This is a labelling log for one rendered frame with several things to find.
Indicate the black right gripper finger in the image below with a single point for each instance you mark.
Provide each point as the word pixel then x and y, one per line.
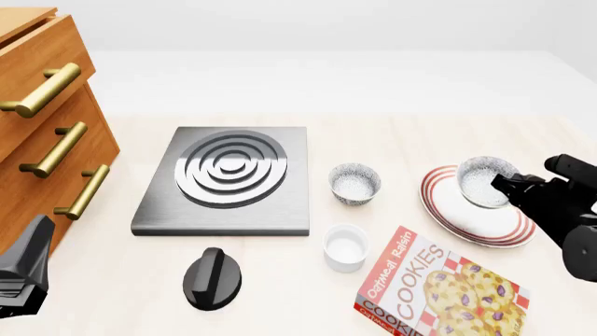
pixel 520 189

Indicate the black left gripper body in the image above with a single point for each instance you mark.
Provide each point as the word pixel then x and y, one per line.
pixel 25 297

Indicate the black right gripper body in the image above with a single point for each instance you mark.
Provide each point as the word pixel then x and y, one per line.
pixel 564 206

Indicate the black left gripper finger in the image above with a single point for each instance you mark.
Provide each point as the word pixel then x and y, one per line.
pixel 35 245

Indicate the patterned black-white bowl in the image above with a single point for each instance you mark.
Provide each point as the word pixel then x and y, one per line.
pixel 476 182
pixel 354 185

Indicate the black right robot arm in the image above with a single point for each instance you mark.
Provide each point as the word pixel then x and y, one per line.
pixel 583 255

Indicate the white plate with red rings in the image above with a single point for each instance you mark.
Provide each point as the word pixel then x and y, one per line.
pixel 466 218

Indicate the flat stove plate with rings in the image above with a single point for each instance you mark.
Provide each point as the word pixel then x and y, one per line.
pixel 158 210

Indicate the wooden cabinet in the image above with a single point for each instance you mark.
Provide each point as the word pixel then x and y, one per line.
pixel 109 148

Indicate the oatmeal raisin cookies box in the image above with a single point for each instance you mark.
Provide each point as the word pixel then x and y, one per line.
pixel 420 280

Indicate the round black stove knob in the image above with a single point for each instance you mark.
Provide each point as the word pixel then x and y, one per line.
pixel 212 280

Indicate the small white ramekin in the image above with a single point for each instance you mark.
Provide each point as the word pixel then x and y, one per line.
pixel 345 250

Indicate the wooden drawer, slightly open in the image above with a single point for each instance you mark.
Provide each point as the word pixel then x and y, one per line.
pixel 46 47

